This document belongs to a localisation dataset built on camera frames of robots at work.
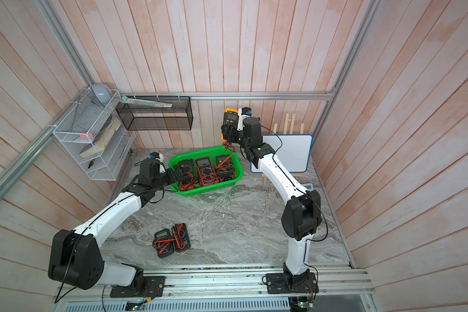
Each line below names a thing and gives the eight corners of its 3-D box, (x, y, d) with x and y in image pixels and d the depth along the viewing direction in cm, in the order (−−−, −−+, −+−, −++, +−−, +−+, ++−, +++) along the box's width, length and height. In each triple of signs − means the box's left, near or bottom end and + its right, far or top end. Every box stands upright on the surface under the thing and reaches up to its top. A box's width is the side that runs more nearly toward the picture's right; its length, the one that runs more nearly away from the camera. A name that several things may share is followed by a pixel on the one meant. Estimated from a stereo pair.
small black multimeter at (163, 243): (151, 258, 82) (148, 255, 79) (158, 232, 89) (155, 228, 86) (173, 258, 82) (170, 255, 79) (177, 232, 89) (175, 228, 86)
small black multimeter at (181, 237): (176, 253, 83) (174, 250, 80) (173, 229, 90) (170, 225, 87) (191, 248, 85) (190, 245, 81) (186, 225, 92) (185, 221, 88)
